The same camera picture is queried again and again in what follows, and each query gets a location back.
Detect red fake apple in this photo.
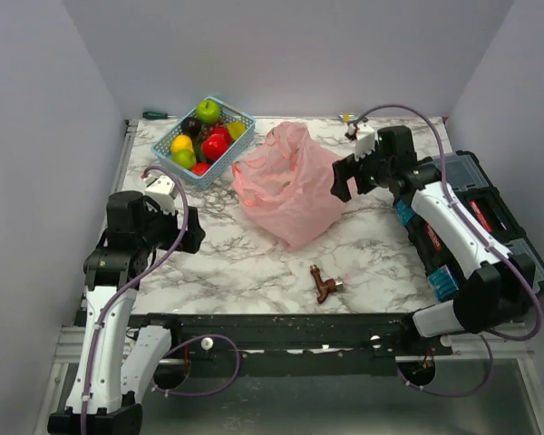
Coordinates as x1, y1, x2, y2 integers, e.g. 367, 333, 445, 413
201, 134, 229, 161

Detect green fake apple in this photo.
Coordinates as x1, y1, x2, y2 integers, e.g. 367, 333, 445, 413
195, 99, 220, 125

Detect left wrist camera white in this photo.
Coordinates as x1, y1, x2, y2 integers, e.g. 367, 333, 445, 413
144, 175, 178, 215

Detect pink plastic bag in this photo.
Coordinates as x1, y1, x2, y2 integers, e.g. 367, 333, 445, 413
232, 121, 345, 250

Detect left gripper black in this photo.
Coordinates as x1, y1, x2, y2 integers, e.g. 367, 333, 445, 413
139, 198, 206, 253

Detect green handled screwdriver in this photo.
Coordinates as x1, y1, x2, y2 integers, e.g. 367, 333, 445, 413
141, 111, 177, 121

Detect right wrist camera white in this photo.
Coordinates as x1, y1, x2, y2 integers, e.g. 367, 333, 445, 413
345, 121, 376, 151

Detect yellow fake fruit right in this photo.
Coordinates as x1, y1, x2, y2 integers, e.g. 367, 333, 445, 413
226, 121, 247, 141

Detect yellow fake lemon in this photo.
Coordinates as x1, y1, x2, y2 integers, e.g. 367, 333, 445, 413
170, 134, 193, 154

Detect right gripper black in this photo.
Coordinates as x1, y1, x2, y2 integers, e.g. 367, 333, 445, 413
330, 140, 393, 202

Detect fake purple grapes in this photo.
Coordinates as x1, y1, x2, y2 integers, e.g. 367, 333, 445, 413
198, 120, 225, 142

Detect dark purple fake fruit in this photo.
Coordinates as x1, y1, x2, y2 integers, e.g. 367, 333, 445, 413
180, 116, 203, 139

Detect small red fake fruit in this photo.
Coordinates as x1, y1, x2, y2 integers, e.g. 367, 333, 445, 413
191, 162, 210, 177

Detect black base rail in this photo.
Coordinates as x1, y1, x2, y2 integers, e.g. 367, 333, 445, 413
72, 312, 454, 377

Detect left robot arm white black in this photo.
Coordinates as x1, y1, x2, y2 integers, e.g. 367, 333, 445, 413
47, 190, 206, 434

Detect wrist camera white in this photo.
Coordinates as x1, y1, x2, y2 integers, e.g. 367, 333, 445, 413
144, 175, 178, 215
345, 121, 376, 151

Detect black tool box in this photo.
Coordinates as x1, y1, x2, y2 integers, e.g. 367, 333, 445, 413
393, 150, 544, 302

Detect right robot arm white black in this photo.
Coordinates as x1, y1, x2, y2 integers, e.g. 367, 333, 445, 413
331, 124, 535, 355

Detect brown brass faucet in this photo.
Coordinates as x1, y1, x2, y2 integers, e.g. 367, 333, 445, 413
310, 265, 344, 305

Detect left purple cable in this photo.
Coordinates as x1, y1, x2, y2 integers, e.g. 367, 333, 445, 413
79, 165, 241, 435

